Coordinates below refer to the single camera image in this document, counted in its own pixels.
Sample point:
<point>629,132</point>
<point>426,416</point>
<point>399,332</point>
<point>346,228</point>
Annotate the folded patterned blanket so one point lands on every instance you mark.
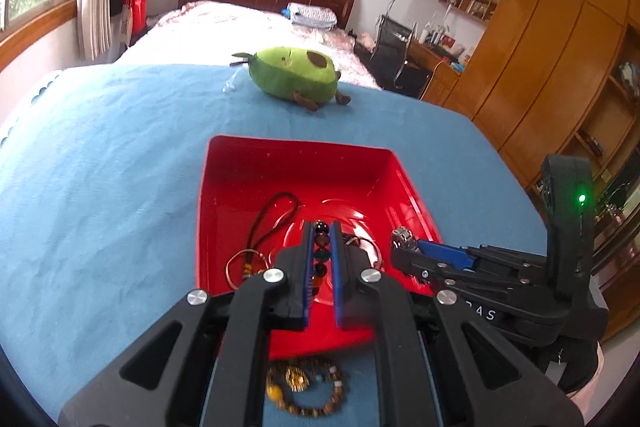
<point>312,16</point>

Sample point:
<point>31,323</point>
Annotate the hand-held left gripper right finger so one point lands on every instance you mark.
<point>339,287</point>

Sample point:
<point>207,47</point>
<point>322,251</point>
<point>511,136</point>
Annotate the red plastic tray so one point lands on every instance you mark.
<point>300,177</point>

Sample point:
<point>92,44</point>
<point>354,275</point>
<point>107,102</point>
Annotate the thin silver oval bangle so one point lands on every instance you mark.
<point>228,267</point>

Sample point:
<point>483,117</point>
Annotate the clear plastic wrapper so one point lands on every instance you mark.
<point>230,85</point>

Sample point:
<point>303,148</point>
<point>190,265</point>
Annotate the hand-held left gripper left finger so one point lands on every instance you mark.
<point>306,287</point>

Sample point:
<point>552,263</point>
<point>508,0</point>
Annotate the wooden wardrobe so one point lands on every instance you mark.
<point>540,57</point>

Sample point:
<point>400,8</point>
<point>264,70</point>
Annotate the red hanging bag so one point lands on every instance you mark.
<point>137,2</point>

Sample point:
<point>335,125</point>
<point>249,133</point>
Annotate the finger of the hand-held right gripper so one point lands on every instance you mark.
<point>420,267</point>
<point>442,252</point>

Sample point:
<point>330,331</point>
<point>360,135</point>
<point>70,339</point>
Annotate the wooden desk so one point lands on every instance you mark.
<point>435,67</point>

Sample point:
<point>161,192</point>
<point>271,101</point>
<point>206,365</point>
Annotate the green avocado plush toy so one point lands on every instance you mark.
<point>290,72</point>

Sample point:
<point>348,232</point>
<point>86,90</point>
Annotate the bed with pink quilt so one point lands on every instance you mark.
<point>210,32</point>

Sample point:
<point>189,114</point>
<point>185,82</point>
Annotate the black office chair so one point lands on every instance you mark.
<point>395,42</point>

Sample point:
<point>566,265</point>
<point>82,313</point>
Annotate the wide silver bangle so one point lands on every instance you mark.
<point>380,259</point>

